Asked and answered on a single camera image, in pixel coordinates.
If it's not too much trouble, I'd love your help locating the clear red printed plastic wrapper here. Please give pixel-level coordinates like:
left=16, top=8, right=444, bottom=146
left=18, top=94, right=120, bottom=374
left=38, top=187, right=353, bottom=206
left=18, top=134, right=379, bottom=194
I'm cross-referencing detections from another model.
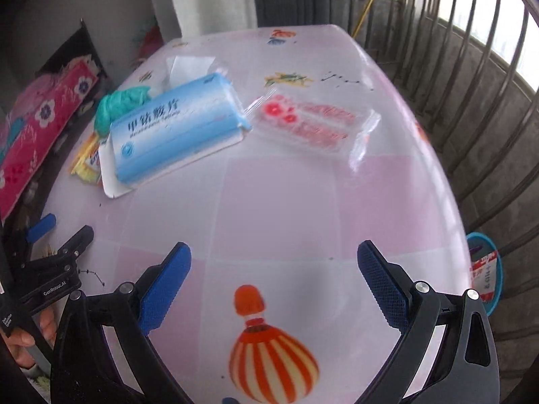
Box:
left=247, top=87, right=381, bottom=171

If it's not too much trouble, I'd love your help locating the pink floral quilt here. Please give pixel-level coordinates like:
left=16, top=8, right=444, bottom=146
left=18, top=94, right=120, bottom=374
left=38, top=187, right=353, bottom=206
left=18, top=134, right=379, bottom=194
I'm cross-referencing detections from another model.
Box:
left=0, top=55, right=100, bottom=220

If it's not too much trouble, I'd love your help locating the white tissue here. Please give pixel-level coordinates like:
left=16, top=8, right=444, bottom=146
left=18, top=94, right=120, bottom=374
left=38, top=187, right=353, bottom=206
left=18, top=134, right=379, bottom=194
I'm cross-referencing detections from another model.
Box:
left=163, top=55, right=232, bottom=92

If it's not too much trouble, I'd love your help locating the yellow snack wrapper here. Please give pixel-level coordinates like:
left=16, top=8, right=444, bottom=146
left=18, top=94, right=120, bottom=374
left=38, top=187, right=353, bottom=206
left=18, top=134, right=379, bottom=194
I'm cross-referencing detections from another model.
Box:
left=69, top=131, right=101, bottom=184

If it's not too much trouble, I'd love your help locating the person's left hand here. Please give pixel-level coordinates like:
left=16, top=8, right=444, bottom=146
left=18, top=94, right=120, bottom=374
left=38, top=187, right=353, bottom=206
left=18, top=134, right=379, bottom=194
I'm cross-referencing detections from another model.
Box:
left=1, top=306, right=57, bottom=369

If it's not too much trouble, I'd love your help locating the metal balcony railing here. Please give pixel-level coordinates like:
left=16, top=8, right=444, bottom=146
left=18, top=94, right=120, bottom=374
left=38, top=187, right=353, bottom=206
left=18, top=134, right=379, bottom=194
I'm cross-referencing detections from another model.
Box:
left=330, top=0, right=538, bottom=297

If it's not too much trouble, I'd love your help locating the red white package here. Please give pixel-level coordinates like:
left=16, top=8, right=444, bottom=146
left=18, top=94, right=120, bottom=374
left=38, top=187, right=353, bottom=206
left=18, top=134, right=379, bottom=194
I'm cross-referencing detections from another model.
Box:
left=471, top=251, right=498, bottom=303

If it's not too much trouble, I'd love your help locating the teal plastic bag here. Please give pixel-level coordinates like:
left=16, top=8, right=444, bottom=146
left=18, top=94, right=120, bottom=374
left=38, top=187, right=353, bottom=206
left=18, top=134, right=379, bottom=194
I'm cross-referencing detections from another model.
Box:
left=94, top=86, right=151, bottom=139

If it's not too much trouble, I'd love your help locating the blue white medicine box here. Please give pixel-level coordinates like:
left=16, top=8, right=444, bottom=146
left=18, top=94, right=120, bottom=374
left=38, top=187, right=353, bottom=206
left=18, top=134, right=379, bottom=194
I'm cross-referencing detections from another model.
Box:
left=109, top=73, right=252, bottom=184

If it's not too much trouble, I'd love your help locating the blue plastic trash bin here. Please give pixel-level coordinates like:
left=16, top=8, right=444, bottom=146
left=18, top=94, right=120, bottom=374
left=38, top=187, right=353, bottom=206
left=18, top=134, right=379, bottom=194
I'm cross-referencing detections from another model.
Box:
left=466, top=232, right=503, bottom=315

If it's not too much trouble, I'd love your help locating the yellow broom handle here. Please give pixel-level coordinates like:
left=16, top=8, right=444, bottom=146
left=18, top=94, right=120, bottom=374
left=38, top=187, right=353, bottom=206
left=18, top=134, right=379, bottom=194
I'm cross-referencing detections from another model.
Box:
left=352, top=0, right=375, bottom=39

